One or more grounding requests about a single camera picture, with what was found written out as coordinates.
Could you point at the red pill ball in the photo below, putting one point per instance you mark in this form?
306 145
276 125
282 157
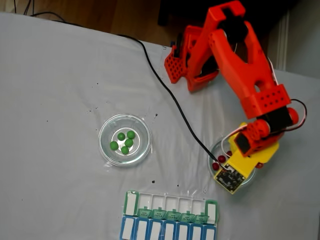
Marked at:
229 153
221 158
215 166

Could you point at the weekly pill organizer box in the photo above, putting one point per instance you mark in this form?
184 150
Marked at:
140 230

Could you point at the clear glass bowl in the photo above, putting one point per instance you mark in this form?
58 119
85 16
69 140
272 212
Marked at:
215 178
110 127

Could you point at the white door trim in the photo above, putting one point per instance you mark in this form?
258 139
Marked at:
282 37

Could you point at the dark wooden furniture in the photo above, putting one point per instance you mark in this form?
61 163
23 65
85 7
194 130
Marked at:
270 15

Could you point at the white table cloth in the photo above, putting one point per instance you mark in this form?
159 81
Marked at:
50 100

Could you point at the camera board on yellow mount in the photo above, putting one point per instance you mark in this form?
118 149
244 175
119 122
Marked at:
228 178

